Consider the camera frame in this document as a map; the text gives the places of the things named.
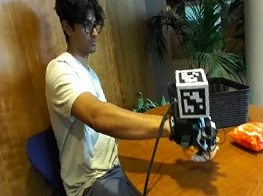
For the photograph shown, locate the tan and white soft toy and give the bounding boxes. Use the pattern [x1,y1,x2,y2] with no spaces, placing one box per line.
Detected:
[181,139,223,166]

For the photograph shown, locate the dark woven basket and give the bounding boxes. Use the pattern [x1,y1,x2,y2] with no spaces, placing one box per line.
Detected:
[166,70,256,137]

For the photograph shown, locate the white cube of black markers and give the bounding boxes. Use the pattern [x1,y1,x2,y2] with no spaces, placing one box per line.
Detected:
[171,65,215,122]

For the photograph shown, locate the orange snack bag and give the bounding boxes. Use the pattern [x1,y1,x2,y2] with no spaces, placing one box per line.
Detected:
[228,120,263,156]

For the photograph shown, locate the small green plant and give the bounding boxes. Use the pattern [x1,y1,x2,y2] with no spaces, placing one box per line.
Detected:
[128,87,171,115]

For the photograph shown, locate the large palm plant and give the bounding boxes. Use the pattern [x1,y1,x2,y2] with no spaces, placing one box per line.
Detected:
[141,0,258,99]

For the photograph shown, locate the the person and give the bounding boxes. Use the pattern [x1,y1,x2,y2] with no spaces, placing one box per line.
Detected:
[29,0,183,196]

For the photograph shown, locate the black eyeglasses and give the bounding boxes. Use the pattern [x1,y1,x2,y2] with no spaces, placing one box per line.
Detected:
[76,17,104,38]

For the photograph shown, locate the blue chair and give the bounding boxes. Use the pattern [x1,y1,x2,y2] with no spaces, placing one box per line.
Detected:
[23,126,75,196]

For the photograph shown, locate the black cable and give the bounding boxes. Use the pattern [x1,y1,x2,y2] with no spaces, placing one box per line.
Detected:
[125,101,192,196]

